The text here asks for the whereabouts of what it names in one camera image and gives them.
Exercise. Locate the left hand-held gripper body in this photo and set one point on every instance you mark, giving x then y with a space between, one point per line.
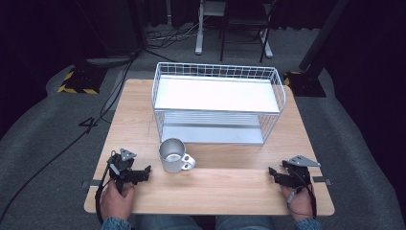
119 164

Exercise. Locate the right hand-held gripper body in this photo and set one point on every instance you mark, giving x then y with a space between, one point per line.
300 174

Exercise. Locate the silver metal cup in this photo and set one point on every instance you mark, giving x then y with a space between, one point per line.
174 156

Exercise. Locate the person's right hand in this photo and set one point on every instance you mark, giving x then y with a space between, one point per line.
299 204

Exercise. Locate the person's left hand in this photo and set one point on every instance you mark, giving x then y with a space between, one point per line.
115 202

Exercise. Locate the grey tape strip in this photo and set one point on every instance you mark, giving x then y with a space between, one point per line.
91 183
321 180

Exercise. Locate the person's legs in jeans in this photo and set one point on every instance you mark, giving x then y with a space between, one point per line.
204 223

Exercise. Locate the yellow-black striped stand base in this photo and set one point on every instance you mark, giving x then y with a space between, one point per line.
81 81

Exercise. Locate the black stand with striped base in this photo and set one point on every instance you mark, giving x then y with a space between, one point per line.
311 64

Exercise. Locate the black chair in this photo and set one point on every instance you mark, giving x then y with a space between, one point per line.
244 25

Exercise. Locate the white desk frame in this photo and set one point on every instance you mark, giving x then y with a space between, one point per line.
200 28

